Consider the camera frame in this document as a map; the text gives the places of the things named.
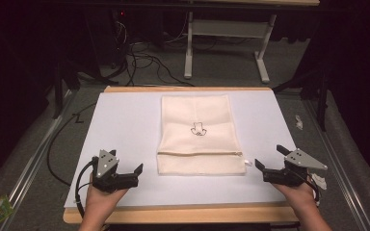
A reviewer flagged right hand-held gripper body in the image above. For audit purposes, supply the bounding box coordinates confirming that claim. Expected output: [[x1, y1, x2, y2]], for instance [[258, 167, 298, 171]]
[[262, 147, 329, 188]]

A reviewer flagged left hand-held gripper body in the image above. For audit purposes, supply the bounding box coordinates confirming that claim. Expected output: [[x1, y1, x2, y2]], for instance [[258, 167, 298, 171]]
[[91, 148, 140, 194]]

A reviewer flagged cream zippered cloth bag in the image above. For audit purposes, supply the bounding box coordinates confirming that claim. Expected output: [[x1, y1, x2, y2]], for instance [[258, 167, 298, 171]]
[[155, 93, 254, 176]]

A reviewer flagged person's right hand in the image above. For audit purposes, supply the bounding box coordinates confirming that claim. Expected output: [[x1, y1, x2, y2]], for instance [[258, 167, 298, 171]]
[[272, 175, 318, 214]]

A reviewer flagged person's left hand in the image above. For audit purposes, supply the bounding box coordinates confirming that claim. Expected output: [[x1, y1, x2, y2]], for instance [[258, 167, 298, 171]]
[[84, 172, 130, 222]]

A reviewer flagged white sheet mat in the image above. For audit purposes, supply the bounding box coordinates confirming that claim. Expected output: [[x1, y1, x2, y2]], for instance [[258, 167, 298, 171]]
[[64, 90, 298, 209]]

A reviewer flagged white paper scrap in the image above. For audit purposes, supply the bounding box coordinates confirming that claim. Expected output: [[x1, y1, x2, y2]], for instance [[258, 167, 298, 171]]
[[310, 172, 328, 191]]

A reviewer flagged black metal stand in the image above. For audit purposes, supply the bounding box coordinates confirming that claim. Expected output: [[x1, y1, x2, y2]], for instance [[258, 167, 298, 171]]
[[271, 62, 333, 133], [51, 59, 81, 120]]

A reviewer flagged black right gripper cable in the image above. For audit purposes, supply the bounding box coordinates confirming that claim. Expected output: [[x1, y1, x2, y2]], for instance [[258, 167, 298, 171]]
[[297, 172, 321, 207]]

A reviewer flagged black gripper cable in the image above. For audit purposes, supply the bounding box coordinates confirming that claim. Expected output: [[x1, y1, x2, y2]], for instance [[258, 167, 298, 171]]
[[297, 172, 321, 207], [74, 159, 98, 219]]

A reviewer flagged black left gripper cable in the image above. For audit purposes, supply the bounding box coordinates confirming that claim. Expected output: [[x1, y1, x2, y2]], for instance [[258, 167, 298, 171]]
[[74, 159, 98, 219]]

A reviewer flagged silver metal floor rail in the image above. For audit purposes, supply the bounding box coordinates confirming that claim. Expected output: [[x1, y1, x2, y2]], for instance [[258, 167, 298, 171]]
[[0, 90, 78, 231], [302, 98, 370, 231]]

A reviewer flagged long black floor cable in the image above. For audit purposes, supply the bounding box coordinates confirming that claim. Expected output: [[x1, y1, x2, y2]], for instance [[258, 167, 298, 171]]
[[45, 101, 98, 188]]

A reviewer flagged tangle of black cables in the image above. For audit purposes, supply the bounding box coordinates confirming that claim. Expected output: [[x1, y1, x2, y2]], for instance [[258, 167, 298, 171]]
[[109, 18, 197, 88]]

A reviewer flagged white metal desk frame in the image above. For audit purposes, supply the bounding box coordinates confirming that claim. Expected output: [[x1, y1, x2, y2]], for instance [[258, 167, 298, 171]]
[[183, 12, 278, 85]]

